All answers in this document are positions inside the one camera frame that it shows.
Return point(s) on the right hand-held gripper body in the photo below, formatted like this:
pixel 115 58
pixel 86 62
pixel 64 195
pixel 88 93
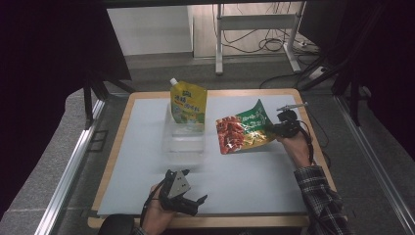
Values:
pixel 287 124

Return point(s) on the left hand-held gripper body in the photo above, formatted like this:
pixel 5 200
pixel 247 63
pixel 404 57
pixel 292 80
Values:
pixel 178 189

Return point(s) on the green and red sauce packet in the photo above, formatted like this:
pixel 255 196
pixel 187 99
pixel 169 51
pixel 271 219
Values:
pixel 241 130

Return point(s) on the clear plastic storage container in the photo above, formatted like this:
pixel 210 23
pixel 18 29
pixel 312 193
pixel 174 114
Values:
pixel 182 143

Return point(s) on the yellow spouted pouch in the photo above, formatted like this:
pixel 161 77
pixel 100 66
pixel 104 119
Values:
pixel 189 104

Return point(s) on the person's right hand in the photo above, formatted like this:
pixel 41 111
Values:
pixel 298 150

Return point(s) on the person's left hand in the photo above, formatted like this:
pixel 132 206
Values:
pixel 155 218

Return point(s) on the white power strip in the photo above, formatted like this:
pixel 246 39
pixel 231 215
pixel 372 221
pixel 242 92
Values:
pixel 317 73

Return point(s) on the pale grey table mat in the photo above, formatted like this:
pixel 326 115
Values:
pixel 143 130

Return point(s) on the dark cloth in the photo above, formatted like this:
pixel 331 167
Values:
pixel 117 225

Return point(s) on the black metal stand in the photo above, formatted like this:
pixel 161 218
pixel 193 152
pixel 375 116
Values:
pixel 354 94

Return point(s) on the dark curtain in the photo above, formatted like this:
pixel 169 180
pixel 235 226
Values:
pixel 391 65
pixel 42 81

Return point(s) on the black tripod stand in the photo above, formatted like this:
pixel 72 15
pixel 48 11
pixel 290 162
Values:
pixel 88 98

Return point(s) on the white cabinet panel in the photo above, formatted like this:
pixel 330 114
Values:
pixel 150 29

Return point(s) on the black floor bracket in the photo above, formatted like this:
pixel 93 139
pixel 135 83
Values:
pixel 98 141

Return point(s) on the aluminium rail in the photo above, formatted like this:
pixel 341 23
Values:
pixel 70 163
pixel 375 163

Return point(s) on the white metal desk frame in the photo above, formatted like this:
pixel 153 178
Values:
pixel 257 22

